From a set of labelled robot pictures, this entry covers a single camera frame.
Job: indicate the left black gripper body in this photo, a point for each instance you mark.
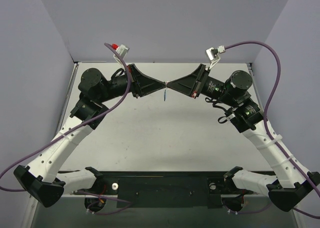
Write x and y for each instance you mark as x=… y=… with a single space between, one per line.
x=133 y=80

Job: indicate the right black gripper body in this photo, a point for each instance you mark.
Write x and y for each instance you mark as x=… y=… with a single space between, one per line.
x=200 y=80

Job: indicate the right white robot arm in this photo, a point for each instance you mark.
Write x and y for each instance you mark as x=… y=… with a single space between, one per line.
x=291 y=181

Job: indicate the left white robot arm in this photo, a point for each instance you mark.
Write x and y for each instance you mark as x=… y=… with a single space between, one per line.
x=41 y=178

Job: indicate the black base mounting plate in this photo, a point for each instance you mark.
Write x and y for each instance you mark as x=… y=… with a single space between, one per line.
x=168 y=189

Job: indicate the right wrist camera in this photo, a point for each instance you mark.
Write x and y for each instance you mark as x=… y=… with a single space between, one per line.
x=213 y=56

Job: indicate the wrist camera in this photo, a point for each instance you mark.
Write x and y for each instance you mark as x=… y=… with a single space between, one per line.
x=122 y=50
x=213 y=56

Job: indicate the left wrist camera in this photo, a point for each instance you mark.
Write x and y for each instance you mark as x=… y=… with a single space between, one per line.
x=122 y=50

